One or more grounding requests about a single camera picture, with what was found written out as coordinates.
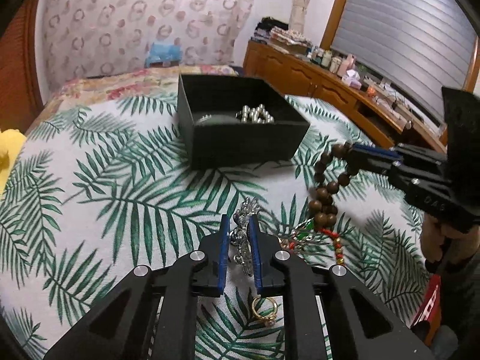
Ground brown wooden bead bracelet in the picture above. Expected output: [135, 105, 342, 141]
[307, 141, 362, 233]

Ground red string bracelet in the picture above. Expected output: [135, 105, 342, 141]
[280, 226, 348, 267]

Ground gold ring with pearl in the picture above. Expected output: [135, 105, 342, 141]
[250, 294, 281, 328]

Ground green jade pendant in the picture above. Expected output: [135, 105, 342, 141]
[290, 219, 315, 243]

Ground black square jewelry box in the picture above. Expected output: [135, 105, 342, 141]
[177, 74, 310, 170]

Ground silver chain bracelet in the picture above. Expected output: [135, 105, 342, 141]
[231, 196, 262, 277]

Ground person's right hand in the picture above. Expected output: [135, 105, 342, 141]
[421, 214, 479, 263]

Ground pink tissue box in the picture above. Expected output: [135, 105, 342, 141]
[342, 69, 362, 90]

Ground pink bottle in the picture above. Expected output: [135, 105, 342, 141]
[337, 55, 356, 77]

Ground wooden sideboard cabinet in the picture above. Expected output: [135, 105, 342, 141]
[243, 41, 447, 153]

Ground grey window blind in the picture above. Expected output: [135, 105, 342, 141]
[332, 0, 477, 124]

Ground palm leaf print cloth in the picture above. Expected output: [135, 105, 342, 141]
[1, 94, 429, 359]

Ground stack of folded clothes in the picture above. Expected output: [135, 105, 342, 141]
[250, 17, 312, 55]

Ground yellow Pikachu plush toy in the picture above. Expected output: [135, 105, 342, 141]
[0, 129, 26, 195]

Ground blue plush toy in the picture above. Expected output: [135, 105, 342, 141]
[145, 42, 182, 68]

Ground floral bed quilt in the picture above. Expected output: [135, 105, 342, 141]
[49, 64, 238, 110]

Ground brown louvered wardrobe door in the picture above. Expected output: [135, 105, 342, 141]
[1, 0, 44, 133]

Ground pink floral sheer curtain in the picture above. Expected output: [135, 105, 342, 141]
[42, 0, 254, 91]

